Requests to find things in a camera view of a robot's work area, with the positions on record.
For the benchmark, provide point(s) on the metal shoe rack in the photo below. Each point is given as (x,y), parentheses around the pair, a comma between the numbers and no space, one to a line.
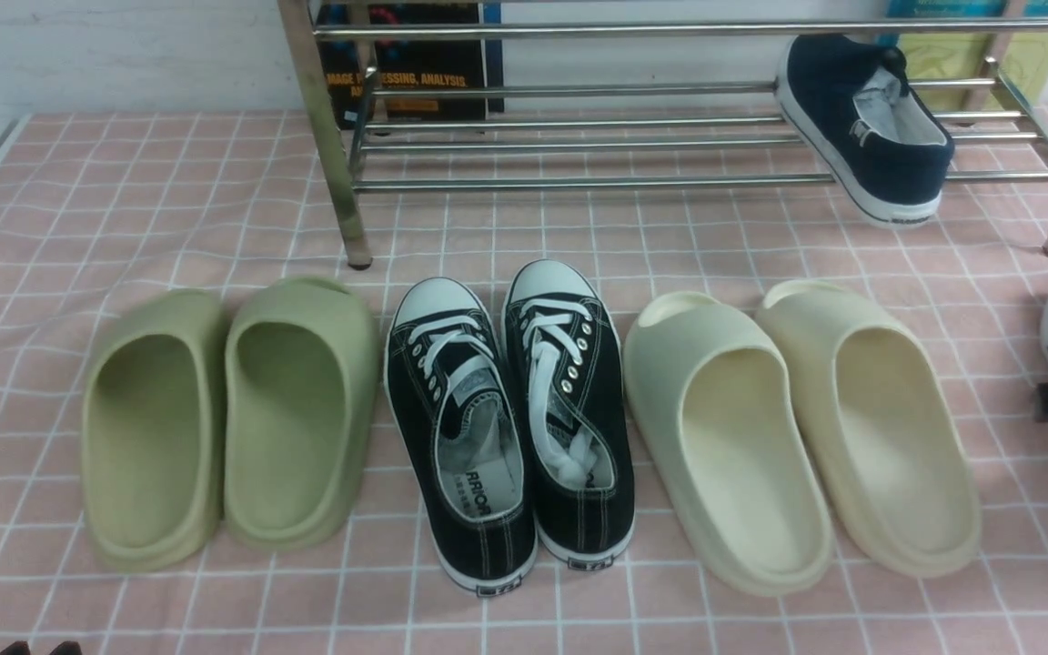
(991,97)

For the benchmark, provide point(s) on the right cream slide slipper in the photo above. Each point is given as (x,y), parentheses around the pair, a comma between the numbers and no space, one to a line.
(875,420)

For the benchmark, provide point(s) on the cream slide slipper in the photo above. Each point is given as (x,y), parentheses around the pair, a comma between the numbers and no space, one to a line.
(875,420)
(710,394)

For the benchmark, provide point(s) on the teal and yellow book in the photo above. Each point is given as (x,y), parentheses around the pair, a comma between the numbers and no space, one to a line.
(1024,60)

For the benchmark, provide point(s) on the left cream slide slipper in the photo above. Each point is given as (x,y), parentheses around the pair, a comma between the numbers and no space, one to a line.
(710,394)

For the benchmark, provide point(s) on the right black canvas sneaker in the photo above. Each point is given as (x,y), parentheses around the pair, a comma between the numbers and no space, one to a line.
(563,357)

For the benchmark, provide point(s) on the black canvas sneaker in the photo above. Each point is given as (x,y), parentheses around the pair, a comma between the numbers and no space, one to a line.
(563,357)
(452,406)

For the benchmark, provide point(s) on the left black canvas sneaker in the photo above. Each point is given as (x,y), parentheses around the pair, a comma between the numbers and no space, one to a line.
(452,406)

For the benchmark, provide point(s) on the black image processing book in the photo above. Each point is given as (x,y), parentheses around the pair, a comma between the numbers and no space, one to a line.
(418,64)

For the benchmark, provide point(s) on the right green slide slipper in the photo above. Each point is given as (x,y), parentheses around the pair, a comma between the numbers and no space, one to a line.
(302,361)

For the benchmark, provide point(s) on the green slide slipper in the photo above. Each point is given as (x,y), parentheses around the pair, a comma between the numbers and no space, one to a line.
(153,427)
(302,361)

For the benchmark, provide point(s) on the left green slide slipper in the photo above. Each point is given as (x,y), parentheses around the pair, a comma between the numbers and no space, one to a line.
(153,427)

